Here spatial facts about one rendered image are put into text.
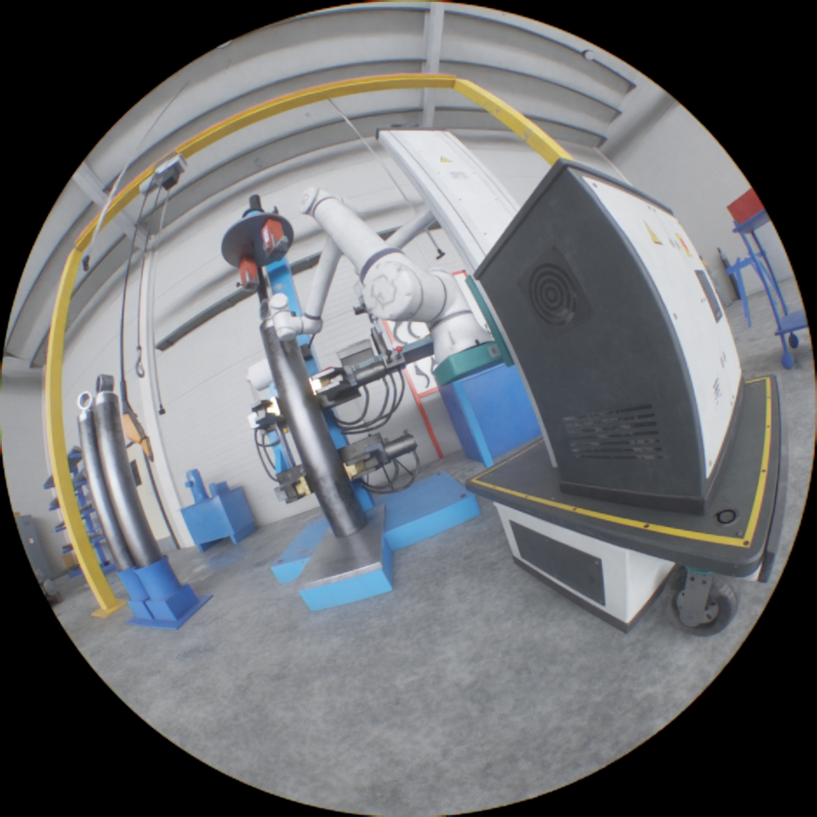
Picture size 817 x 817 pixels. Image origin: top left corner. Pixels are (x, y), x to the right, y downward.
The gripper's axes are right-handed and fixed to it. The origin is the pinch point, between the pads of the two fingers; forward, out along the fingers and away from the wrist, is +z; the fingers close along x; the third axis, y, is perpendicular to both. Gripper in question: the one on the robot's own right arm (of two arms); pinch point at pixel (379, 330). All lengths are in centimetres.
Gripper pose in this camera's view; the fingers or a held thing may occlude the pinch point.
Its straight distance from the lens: 147.6
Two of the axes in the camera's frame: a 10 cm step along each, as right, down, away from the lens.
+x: -0.7, 0.8, 9.9
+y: 9.2, -3.8, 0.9
